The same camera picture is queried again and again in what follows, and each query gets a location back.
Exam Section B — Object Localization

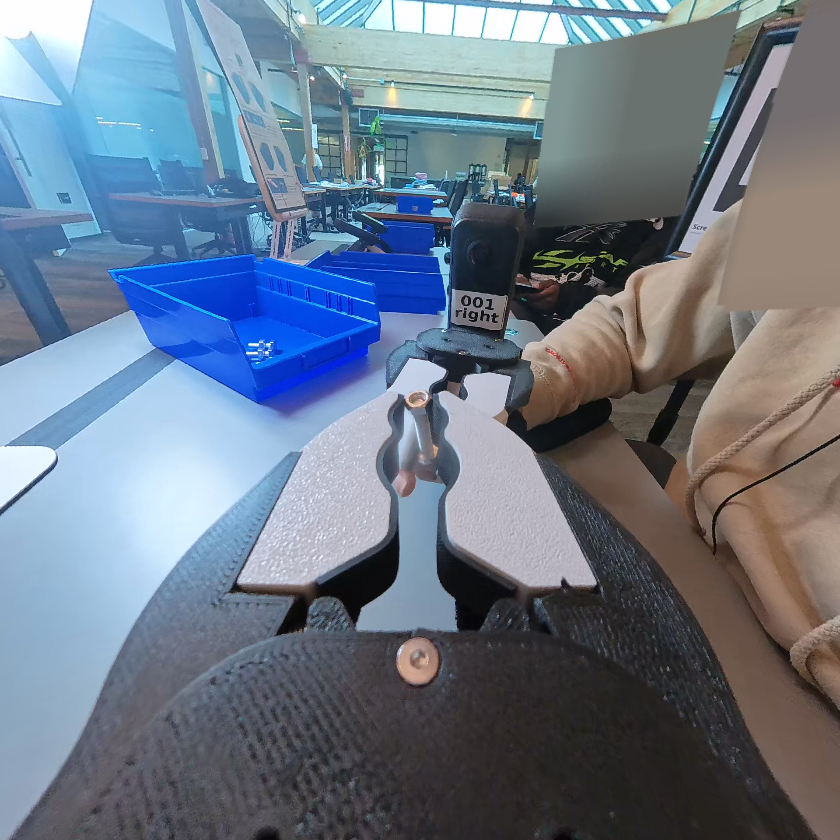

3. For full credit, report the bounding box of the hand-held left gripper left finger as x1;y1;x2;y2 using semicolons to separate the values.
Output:
235;392;403;610

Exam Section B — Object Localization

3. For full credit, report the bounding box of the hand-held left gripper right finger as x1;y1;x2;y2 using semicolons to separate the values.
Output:
435;392;602;610

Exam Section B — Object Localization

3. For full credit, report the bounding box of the thin black cable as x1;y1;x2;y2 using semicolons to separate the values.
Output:
709;431;840;552

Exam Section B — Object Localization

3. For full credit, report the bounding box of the person's right forearm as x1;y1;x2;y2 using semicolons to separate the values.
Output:
519;210;742;434

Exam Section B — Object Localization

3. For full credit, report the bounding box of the black wrist rest pad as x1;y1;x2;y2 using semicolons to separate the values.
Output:
506;394;614;454

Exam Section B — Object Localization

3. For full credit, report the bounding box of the wooden poster stand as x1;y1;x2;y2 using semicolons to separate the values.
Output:
197;0;311;258

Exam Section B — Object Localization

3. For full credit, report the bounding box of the person's torso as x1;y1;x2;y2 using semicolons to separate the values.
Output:
663;296;840;716

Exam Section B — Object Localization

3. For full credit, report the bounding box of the thin steel screw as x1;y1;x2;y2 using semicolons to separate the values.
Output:
401;392;445;481

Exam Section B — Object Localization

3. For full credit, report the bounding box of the white document stand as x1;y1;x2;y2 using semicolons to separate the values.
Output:
0;447;59;515

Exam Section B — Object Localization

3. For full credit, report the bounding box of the black framed sign board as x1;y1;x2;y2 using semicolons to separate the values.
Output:
663;20;802;258

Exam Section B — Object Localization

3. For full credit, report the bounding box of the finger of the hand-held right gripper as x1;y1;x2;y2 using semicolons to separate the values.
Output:
462;373;515;424
389;359;445;500

